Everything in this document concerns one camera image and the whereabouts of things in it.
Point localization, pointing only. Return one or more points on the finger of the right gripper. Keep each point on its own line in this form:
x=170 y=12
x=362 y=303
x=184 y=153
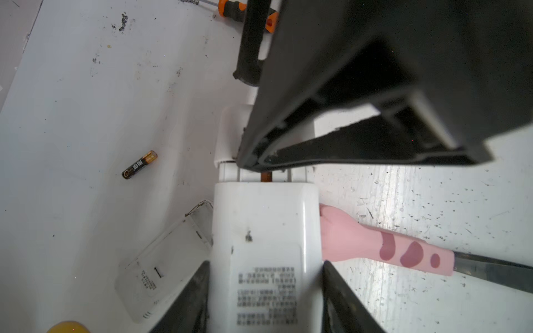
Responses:
x=249 y=66

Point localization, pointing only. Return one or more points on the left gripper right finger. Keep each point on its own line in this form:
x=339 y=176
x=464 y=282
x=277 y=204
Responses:
x=342 y=309

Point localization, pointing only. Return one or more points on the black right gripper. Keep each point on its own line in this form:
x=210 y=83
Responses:
x=444 y=75

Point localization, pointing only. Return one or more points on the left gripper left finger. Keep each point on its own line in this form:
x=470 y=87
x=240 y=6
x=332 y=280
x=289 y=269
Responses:
x=189 y=312

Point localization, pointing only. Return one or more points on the white AC remote with display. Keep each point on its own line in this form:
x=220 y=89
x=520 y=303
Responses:
x=155 y=277

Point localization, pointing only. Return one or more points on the orange black screwdriver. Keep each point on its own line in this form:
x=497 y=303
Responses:
x=236 y=11

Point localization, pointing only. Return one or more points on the white remote control with buttons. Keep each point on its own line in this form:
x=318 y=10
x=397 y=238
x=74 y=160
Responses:
x=266 y=261

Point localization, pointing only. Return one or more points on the black gold AAA battery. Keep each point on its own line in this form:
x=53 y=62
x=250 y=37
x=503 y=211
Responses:
x=136 y=167

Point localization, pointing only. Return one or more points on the yellow plastic goblet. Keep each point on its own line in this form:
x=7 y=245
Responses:
x=68 y=327

